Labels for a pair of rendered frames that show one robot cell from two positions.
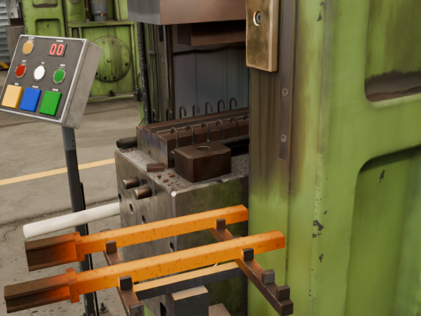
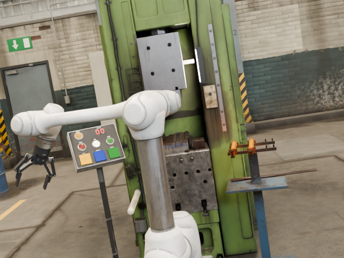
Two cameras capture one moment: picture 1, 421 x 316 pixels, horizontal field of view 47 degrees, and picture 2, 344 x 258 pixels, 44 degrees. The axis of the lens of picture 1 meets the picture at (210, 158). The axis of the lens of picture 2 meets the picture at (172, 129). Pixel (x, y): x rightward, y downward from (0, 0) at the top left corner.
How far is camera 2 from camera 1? 2.70 m
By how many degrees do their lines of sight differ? 56
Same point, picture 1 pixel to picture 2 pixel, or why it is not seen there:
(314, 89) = (232, 107)
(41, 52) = (90, 135)
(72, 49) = (109, 129)
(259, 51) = (212, 102)
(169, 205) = (207, 155)
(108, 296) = not seen: outside the picture
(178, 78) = not seen: hidden behind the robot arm
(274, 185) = (222, 141)
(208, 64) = not seen: hidden behind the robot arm
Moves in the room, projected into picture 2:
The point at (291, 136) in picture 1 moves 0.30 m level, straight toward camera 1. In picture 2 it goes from (226, 123) to (261, 121)
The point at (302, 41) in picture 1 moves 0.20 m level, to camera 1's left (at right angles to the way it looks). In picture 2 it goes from (225, 97) to (213, 100)
